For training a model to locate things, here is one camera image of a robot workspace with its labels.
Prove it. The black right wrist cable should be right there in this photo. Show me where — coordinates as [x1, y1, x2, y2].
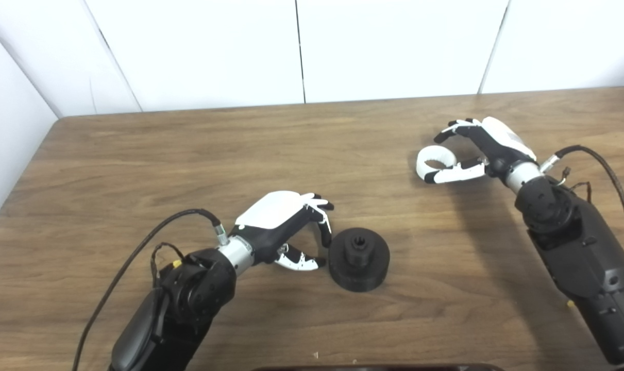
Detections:
[540, 145, 624, 284]

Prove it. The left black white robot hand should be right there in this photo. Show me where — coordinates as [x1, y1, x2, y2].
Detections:
[234, 191, 335, 272]

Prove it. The round black stepped part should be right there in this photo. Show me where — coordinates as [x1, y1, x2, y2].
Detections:
[328, 228, 391, 293]

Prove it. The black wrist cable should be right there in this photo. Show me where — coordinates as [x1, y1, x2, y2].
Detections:
[72, 209, 230, 371]
[540, 145, 624, 284]

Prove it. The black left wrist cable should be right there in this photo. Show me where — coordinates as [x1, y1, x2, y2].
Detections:
[72, 209, 230, 371]

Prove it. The white toothed ring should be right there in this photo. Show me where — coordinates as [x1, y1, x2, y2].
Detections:
[416, 145, 458, 183]

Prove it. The thin arm wire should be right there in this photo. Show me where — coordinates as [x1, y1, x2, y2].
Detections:
[150, 242, 186, 286]
[556, 167, 593, 204]

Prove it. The thin left arm wire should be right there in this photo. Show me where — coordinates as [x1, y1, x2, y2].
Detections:
[150, 242, 186, 286]

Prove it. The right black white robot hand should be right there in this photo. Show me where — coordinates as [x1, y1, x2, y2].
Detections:
[425, 117, 538, 184]

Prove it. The thin right arm wire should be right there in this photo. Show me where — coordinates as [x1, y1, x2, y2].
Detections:
[556, 167, 593, 204]

